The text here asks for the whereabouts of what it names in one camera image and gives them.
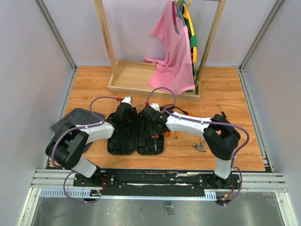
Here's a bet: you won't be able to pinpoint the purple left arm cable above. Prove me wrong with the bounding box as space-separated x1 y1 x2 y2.
50 96 119 204

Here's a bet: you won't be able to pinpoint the small orange black screwdriver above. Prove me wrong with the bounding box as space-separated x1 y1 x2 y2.
217 105 230 122

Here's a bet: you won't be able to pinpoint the grey cable duct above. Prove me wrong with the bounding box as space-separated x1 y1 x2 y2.
39 189 217 201

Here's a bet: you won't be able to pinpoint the pink t-shirt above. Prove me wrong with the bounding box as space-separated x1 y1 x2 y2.
144 0 195 95

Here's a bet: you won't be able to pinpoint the orange grid handle tool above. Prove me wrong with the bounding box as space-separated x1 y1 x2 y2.
175 106 195 117

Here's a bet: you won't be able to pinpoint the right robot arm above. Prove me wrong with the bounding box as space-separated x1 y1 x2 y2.
139 104 241 188

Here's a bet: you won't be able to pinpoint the aluminium frame post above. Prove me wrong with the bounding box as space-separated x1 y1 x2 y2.
238 0 286 71
34 0 78 71

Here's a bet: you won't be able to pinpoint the green yellow hangers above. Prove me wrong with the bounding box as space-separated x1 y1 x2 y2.
177 0 198 77

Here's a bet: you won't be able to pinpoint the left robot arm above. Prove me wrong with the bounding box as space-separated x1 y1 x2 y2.
45 96 137 186

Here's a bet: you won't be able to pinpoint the claw hammer black grip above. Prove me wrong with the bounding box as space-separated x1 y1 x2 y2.
193 140 206 152

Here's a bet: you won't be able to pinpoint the orange black pliers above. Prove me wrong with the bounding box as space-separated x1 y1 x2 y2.
151 135 160 153

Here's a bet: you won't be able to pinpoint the black plastic tool case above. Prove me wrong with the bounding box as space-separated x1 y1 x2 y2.
107 114 165 155

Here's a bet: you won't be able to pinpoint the dark grey folded cloth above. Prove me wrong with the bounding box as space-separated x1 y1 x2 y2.
50 108 101 137

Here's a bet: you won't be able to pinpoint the right aluminium frame post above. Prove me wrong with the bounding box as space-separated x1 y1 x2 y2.
238 0 286 71

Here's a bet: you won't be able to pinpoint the wooden clothes rack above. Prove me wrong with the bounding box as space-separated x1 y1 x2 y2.
94 0 226 101

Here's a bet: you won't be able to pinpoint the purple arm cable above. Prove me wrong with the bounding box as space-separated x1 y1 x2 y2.
145 87 250 208
50 96 119 204

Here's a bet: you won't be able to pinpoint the left aluminium frame post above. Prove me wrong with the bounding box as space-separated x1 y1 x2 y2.
34 0 78 71

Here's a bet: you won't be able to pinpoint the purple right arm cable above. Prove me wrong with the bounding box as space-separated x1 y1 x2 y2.
145 87 250 208

